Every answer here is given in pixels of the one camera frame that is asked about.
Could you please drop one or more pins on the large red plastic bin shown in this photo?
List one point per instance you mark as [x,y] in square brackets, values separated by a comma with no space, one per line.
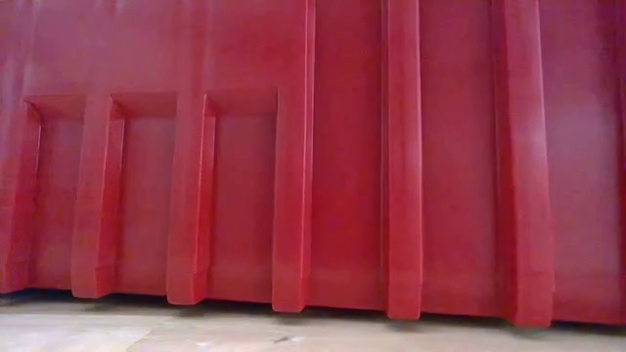
[313,146]

